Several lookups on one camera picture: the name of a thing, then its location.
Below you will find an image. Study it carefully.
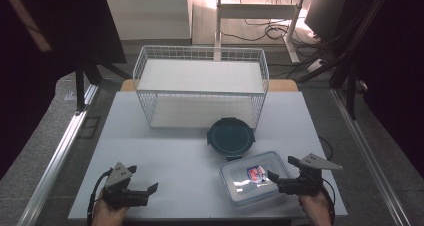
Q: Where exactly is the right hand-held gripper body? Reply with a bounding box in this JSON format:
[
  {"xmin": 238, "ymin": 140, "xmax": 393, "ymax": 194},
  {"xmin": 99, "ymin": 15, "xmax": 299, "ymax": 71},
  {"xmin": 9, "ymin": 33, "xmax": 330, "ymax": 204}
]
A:
[{"xmin": 276, "ymin": 152, "xmax": 344, "ymax": 197}]

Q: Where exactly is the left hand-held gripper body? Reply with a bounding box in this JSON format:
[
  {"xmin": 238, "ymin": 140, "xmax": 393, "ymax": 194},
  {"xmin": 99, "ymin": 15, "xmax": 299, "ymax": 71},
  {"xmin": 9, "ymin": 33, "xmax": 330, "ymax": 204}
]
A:
[{"xmin": 101, "ymin": 161, "xmax": 149, "ymax": 210}]

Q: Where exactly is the clear rectangular food container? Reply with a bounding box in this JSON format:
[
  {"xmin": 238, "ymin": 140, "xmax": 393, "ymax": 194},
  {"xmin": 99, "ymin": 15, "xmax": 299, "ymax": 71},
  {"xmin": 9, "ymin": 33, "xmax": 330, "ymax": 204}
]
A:
[{"xmin": 218, "ymin": 150, "xmax": 294, "ymax": 208}]

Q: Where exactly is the dark round food container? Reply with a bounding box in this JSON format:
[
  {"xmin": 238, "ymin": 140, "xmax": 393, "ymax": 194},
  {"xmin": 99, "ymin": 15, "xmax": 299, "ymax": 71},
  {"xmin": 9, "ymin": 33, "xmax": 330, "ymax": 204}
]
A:
[{"xmin": 206, "ymin": 116, "xmax": 257, "ymax": 162}]

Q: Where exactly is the white wire basket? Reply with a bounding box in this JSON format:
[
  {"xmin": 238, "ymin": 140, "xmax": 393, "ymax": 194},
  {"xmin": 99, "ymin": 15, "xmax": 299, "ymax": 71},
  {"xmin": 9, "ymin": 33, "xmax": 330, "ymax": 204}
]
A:
[{"xmin": 132, "ymin": 45, "xmax": 270, "ymax": 131}]

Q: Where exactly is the person's left hand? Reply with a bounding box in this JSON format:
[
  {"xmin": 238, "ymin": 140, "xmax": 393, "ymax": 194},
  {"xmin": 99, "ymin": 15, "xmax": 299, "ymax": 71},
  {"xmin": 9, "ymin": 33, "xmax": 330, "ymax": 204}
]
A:
[{"xmin": 91, "ymin": 190, "xmax": 130, "ymax": 226}]

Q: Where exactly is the person's right hand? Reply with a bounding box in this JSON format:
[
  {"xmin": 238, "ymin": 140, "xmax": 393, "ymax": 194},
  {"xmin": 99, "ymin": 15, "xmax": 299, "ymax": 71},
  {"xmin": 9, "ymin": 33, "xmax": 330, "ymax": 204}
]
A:
[{"xmin": 297, "ymin": 189, "xmax": 334, "ymax": 226}]

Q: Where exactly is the wooden table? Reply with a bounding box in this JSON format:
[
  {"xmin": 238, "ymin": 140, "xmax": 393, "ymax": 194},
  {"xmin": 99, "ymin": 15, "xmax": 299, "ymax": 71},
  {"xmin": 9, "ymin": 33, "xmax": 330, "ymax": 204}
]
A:
[{"xmin": 119, "ymin": 78, "xmax": 299, "ymax": 93}]

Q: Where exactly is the black metal stand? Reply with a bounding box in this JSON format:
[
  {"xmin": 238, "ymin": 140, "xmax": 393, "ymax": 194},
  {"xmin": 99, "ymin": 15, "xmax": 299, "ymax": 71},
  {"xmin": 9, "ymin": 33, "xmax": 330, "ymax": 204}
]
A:
[
  {"xmin": 294, "ymin": 0, "xmax": 389, "ymax": 120},
  {"xmin": 74, "ymin": 54, "xmax": 133, "ymax": 115}
]

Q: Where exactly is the white power strip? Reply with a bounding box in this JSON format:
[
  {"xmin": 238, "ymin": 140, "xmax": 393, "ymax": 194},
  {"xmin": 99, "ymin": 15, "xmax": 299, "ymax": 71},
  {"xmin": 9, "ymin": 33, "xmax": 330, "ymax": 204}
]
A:
[{"xmin": 306, "ymin": 58, "xmax": 324, "ymax": 74}]

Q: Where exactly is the dark curtain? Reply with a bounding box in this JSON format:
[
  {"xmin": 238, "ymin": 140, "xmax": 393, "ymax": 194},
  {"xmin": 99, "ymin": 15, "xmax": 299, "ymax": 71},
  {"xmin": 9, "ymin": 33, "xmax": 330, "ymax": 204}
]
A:
[
  {"xmin": 0, "ymin": 0, "xmax": 128, "ymax": 180},
  {"xmin": 333, "ymin": 0, "xmax": 424, "ymax": 180}
]

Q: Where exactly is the dark monitor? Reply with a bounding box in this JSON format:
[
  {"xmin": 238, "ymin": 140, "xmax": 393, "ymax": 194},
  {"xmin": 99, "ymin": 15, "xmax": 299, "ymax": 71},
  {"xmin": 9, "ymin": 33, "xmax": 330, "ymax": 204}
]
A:
[{"xmin": 303, "ymin": 0, "xmax": 349, "ymax": 42}]

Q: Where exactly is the white cabinet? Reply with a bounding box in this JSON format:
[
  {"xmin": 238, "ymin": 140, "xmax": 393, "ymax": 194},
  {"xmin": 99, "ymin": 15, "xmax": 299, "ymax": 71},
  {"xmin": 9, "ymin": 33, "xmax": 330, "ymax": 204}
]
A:
[{"xmin": 103, "ymin": 0, "xmax": 193, "ymax": 42}]

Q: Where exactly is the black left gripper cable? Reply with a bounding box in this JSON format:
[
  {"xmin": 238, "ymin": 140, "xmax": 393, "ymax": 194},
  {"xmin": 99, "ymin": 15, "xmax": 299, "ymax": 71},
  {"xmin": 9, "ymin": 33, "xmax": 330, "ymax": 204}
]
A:
[{"xmin": 86, "ymin": 168, "xmax": 114, "ymax": 226}]

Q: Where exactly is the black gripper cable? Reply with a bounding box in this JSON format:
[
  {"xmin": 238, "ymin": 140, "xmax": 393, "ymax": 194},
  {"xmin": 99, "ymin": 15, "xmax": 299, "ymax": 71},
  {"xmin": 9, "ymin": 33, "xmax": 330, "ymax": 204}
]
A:
[
  {"xmin": 321, "ymin": 177, "xmax": 336, "ymax": 226},
  {"xmin": 86, "ymin": 168, "xmax": 114, "ymax": 226}
]

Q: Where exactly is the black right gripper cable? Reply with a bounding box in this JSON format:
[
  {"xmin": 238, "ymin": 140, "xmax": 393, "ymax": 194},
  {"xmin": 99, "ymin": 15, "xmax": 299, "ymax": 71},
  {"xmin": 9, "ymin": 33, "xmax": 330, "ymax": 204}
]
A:
[{"xmin": 321, "ymin": 177, "xmax": 336, "ymax": 226}]

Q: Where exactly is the thin black cable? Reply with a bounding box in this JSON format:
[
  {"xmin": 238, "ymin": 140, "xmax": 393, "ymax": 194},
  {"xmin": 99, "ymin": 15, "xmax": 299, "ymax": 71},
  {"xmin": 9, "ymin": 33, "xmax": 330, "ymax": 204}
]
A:
[{"xmin": 318, "ymin": 135, "xmax": 334, "ymax": 162}]

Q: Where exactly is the aluminium rail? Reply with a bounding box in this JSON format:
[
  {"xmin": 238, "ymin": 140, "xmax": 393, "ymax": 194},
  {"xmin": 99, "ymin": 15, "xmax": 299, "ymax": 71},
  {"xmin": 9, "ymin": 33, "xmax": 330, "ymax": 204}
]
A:
[
  {"xmin": 16, "ymin": 84, "xmax": 99, "ymax": 226},
  {"xmin": 329, "ymin": 87, "xmax": 413, "ymax": 226}
]

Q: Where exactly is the black floor cable bundle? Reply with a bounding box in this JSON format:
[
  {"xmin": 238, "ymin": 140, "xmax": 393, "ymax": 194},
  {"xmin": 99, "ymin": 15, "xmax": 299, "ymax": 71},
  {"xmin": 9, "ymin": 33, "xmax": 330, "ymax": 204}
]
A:
[{"xmin": 219, "ymin": 0, "xmax": 318, "ymax": 44}]

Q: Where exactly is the white desk frame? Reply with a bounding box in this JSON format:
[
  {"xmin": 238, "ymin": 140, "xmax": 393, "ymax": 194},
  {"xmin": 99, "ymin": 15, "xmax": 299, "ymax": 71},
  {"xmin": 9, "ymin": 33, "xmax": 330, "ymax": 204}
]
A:
[{"xmin": 214, "ymin": 0, "xmax": 307, "ymax": 64}]

